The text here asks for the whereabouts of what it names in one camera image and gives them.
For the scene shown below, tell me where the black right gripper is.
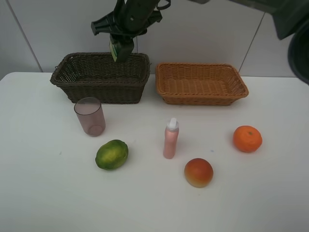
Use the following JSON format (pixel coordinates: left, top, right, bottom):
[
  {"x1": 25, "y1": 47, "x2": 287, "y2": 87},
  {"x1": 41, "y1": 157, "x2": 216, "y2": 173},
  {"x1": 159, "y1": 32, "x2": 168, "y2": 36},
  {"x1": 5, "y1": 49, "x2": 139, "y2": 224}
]
[{"x1": 91, "y1": 0, "x2": 162, "y2": 47}]

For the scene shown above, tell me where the dark green bottle black cap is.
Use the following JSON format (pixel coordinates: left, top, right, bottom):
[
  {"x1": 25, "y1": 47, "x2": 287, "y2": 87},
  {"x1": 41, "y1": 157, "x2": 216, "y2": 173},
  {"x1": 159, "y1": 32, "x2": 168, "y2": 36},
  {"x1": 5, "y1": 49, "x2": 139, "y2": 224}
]
[{"x1": 109, "y1": 40, "x2": 134, "y2": 62}]

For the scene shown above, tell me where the translucent purple plastic cup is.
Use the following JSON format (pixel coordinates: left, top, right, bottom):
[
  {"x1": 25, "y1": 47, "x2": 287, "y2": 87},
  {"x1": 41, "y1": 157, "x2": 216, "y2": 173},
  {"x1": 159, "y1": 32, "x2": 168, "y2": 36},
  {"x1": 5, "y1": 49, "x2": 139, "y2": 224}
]
[{"x1": 74, "y1": 97, "x2": 106, "y2": 137}]

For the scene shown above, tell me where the pink spray bottle white cap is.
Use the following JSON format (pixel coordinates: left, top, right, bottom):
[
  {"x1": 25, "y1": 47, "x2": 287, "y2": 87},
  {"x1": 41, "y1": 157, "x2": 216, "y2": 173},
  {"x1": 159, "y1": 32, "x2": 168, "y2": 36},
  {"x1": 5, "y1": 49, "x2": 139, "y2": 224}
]
[{"x1": 163, "y1": 118, "x2": 179, "y2": 159}]

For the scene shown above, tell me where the red yellow apple fruit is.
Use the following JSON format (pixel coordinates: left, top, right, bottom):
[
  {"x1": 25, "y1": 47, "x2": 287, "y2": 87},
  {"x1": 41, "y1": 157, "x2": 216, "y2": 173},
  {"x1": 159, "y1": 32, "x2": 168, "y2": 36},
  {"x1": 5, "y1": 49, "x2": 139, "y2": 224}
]
[{"x1": 184, "y1": 158, "x2": 214, "y2": 188}]

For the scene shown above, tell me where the orange mandarin fruit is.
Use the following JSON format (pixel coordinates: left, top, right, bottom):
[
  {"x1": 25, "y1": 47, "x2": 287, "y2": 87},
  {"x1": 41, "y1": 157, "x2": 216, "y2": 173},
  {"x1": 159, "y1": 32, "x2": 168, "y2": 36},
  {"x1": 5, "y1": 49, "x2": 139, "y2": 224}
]
[{"x1": 233, "y1": 125, "x2": 263, "y2": 153}]

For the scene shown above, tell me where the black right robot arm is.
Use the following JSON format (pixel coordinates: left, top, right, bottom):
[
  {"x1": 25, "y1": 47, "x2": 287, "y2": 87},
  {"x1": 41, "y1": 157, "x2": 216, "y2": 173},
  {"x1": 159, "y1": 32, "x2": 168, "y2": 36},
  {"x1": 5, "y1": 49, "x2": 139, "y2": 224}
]
[{"x1": 91, "y1": 0, "x2": 309, "y2": 84}]

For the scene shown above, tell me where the dark brown wicker basket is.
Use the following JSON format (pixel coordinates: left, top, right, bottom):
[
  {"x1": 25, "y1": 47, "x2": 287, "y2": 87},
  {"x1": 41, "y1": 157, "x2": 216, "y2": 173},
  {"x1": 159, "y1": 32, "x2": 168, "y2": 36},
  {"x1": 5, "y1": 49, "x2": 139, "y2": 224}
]
[{"x1": 50, "y1": 53, "x2": 150, "y2": 104}]

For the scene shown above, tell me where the orange wicker basket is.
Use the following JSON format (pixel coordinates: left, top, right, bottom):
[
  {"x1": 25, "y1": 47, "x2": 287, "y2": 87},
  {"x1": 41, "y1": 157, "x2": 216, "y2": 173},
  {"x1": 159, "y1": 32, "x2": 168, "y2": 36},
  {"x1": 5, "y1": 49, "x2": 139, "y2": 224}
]
[{"x1": 155, "y1": 62, "x2": 249, "y2": 106}]

